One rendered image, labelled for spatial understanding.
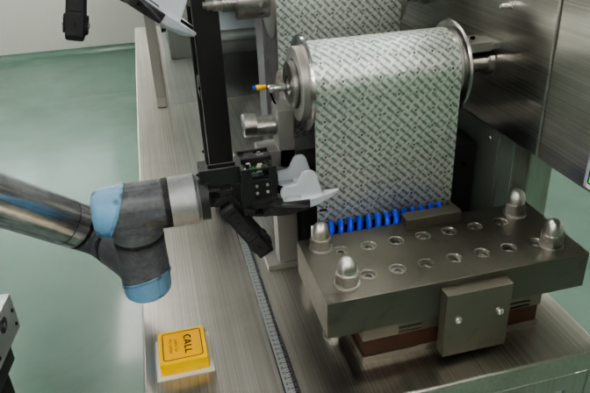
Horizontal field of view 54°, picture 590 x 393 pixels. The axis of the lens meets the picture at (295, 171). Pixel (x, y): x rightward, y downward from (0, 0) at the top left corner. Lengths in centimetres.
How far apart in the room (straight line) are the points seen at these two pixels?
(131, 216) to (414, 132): 45
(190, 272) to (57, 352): 139
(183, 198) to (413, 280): 34
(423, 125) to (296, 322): 37
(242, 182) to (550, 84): 46
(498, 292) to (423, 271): 10
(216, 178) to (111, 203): 15
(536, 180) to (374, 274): 55
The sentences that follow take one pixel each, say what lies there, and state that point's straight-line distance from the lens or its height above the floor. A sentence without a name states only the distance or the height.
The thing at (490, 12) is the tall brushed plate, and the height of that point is 133.
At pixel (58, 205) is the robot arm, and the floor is 111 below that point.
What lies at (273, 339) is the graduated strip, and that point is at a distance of 94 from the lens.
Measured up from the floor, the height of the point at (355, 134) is 118.
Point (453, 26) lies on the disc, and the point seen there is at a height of 132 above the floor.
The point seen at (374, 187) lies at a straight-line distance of 96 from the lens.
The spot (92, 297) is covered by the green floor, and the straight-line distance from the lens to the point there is 264.
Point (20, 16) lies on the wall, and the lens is 656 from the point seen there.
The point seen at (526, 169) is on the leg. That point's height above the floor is 99.
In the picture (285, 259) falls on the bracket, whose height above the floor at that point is 92.
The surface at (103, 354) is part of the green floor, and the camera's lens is 236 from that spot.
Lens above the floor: 153
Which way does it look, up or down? 27 degrees down
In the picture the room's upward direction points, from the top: 3 degrees counter-clockwise
